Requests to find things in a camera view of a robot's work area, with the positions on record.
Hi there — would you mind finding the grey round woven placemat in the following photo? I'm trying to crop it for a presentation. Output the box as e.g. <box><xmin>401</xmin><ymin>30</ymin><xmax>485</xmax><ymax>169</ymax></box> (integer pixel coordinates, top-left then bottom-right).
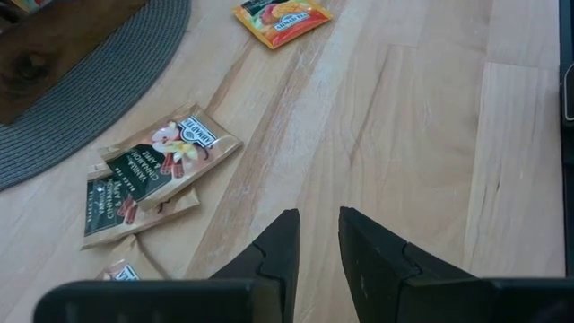
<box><xmin>0</xmin><ymin>0</ymin><xmax>192</xmax><ymax>192</ymax></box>

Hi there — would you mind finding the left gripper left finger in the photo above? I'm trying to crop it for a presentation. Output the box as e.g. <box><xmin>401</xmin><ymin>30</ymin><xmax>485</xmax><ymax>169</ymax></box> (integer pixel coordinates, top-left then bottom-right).
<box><xmin>211</xmin><ymin>209</ymin><xmax>300</xmax><ymax>323</ymax></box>

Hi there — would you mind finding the yellow mango tea packet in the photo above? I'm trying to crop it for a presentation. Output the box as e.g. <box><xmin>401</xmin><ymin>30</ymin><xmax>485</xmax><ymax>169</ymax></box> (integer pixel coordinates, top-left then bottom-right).
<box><xmin>232</xmin><ymin>0</ymin><xmax>334</xmax><ymax>50</ymax></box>

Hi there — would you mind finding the brown wooden compartment box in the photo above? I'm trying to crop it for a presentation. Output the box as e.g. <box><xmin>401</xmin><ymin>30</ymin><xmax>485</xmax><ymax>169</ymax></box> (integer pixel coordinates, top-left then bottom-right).
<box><xmin>0</xmin><ymin>0</ymin><xmax>149</xmax><ymax>127</ymax></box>

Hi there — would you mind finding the beige vanilla cinnamon tea packet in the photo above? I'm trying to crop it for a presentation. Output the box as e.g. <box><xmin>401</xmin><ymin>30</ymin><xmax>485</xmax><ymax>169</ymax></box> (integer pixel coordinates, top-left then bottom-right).
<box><xmin>94</xmin><ymin>233</ymin><xmax>168</xmax><ymax>282</ymax></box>
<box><xmin>81</xmin><ymin>161</ymin><xmax>201</xmax><ymax>250</ymax></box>
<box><xmin>98</xmin><ymin>101</ymin><xmax>244</xmax><ymax>212</ymax></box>

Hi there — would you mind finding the black metal table frame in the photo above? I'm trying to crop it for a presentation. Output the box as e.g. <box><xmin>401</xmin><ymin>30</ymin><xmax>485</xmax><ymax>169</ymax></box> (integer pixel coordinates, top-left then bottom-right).
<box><xmin>558</xmin><ymin>0</ymin><xmax>574</xmax><ymax>277</ymax></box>

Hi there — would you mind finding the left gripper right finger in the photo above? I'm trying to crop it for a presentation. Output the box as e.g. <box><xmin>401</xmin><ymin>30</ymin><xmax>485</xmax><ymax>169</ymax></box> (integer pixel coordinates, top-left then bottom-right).
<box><xmin>338</xmin><ymin>206</ymin><xmax>476</xmax><ymax>323</ymax></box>

